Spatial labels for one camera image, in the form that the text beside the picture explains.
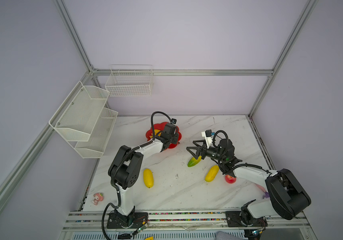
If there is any yellow fake lemon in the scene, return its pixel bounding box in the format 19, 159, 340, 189
143, 169, 154, 188

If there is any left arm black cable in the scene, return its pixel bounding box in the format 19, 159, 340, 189
150, 111, 173, 142

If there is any red flower-shaped fruit bowl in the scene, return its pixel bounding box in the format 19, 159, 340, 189
145, 122, 182, 149

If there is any white wire wall basket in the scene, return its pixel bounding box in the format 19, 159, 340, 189
105, 65, 153, 97

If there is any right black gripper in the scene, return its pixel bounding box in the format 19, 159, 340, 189
187, 139, 226, 163

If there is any red fake apple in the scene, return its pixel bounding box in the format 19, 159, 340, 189
225, 175, 237, 184

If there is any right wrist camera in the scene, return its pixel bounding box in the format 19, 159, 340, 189
203, 130, 215, 149

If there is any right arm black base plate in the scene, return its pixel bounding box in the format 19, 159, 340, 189
225, 211, 267, 227

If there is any white mesh two-tier shelf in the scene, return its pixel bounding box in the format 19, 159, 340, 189
48, 82, 118, 159

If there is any yellow fake banana bunch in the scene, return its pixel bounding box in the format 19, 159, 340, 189
147, 129, 160, 139

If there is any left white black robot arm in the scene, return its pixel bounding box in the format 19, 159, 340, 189
108, 120, 179, 217

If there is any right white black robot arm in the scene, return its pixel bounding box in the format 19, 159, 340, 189
186, 139, 311, 226

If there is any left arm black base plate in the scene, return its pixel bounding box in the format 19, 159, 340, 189
105, 211, 148, 230

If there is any yellow fake fruit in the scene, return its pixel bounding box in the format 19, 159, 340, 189
205, 165, 219, 183

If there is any pink small toy figure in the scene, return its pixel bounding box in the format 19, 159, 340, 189
91, 193, 104, 206

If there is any green yellow fake mango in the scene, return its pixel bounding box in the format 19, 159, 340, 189
188, 156, 202, 168

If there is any aluminium front mounting rail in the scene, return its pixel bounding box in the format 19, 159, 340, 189
62, 210, 311, 232

